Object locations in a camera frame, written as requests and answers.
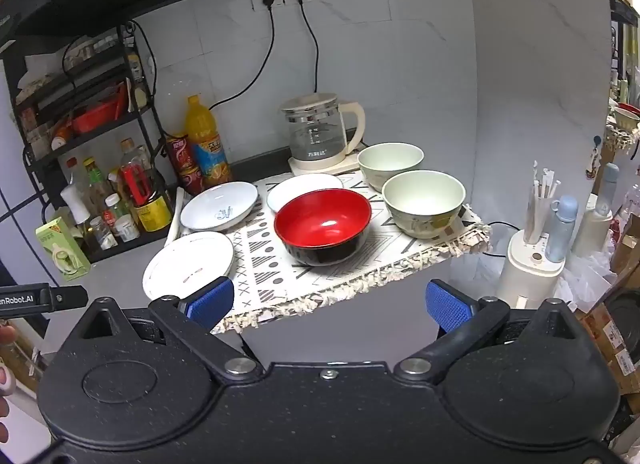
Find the black kitchen rack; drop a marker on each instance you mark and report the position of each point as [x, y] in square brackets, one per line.
[150, 109]

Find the white plastic bag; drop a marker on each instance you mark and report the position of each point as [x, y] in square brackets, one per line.
[587, 276]

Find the pale green patterned bowl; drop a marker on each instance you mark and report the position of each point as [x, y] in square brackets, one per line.
[425, 204]

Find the bundle of white chopsticks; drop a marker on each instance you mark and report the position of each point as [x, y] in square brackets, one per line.
[542, 204]

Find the clear bottle with yellow cap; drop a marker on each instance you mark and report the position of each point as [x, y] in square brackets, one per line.
[97, 184]

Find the white chopstick holder appliance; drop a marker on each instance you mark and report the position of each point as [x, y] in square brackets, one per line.
[525, 274]

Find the white plate with dark rim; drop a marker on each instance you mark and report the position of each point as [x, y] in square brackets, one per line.
[187, 264]

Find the cardboard box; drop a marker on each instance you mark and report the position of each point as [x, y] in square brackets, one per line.
[607, 334]

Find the orange juice can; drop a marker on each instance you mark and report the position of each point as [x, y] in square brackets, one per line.
[207, 149]

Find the white plate with centre print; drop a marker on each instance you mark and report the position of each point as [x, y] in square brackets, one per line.
[220, 206]

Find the plain pale green bowl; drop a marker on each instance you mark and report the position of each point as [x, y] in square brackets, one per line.
[390, 162]

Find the patterned fringed table mat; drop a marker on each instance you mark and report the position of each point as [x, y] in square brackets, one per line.
[280, 279]

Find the pale blue bottle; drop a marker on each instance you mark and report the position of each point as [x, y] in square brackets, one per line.
[607, 184]

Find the white squeeze bottle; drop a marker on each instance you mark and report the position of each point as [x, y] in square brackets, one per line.
[76, 204]

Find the glass electric kettle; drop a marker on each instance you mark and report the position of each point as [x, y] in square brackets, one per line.
[312, 137]

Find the red drink can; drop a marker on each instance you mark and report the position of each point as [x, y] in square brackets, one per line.
[190, 180]
[179, 153]

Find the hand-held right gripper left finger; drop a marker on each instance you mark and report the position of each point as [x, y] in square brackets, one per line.
[212, 301]

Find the white spoon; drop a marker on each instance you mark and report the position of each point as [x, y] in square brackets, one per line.
[177, 216]

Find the green and white carton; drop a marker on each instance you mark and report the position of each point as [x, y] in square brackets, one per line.
[60, 249]

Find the plain white plate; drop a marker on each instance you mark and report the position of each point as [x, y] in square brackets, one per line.
[300, 189]

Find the light blue flask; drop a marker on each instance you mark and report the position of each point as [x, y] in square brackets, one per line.
[561, 229]

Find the red and black bowl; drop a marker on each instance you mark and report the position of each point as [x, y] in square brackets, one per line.
[320, 224]

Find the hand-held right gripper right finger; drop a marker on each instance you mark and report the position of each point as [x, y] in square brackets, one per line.
[447, 306]

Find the person's left hand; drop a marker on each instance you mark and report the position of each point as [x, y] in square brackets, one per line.
[4, 379]

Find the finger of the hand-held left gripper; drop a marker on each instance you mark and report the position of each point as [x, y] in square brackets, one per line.
[67, 297]

